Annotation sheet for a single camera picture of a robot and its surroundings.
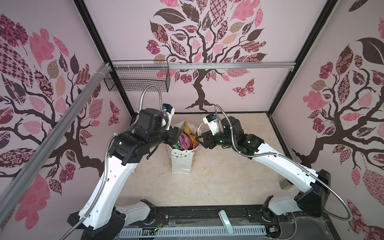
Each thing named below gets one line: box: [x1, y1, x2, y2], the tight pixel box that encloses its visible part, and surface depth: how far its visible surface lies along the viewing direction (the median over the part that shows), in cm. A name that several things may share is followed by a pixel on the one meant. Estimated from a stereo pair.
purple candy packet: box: [177, 133, 193, 150], surface depth 74 cm
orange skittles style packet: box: [183, 120, 196, 141], surface depth 82 cm
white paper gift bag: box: [166, 121, 203, 175], surface depth 76 cm
